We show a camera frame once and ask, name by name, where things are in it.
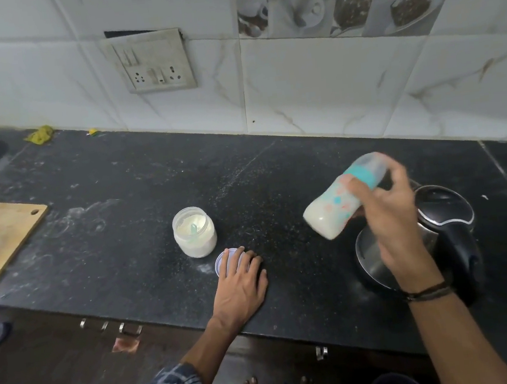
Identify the steel black electric kettle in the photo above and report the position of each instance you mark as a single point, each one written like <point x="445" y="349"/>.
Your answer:
<point x="452" y="232"/>

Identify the person's right forearm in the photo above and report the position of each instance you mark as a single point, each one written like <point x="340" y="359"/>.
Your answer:
<point x="463" y="343"/>

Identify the teal baby bottle cap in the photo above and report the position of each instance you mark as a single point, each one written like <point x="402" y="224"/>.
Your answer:
<point x="366" y="171"/>

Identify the black wrist bands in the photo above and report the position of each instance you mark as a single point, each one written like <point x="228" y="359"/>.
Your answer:
<point x="429" y="292"/>

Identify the crumpled yellow cloth scrap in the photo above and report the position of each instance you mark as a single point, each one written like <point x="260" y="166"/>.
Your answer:
<point x="40" y="135"/>

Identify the grey wall switch socket plate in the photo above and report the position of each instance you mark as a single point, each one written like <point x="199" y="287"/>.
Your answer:
<point x="151" y="58"/>

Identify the small yellow green scrap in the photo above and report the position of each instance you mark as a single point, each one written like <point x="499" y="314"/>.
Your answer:
<point x="92" y="132"/>

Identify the glass jar of white powder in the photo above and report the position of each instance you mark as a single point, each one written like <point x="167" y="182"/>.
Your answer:
<point x="196" y="245"/>

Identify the lavender round jar lid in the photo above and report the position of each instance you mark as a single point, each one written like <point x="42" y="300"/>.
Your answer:
<point x="220" y="265"/>

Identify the clear baby bottle teal print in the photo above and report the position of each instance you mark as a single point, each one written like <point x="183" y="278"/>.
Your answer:
<point x="328" y="215"/>

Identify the wooden cutting board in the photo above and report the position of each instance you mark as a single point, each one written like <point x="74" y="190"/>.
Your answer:
<point x="2" y="247"/>

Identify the person's left hand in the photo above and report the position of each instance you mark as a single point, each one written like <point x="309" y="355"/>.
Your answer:
<point x="240" y="292"/>

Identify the person's left forearm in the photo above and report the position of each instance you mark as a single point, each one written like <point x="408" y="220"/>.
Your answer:
<point x="209" y="354"/>

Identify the teal measuring scoop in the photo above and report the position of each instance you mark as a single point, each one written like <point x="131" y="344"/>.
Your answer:
<point x="194" y="230"/>

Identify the person's right hand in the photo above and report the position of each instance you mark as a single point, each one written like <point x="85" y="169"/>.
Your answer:
<point x="395" y="233"/>

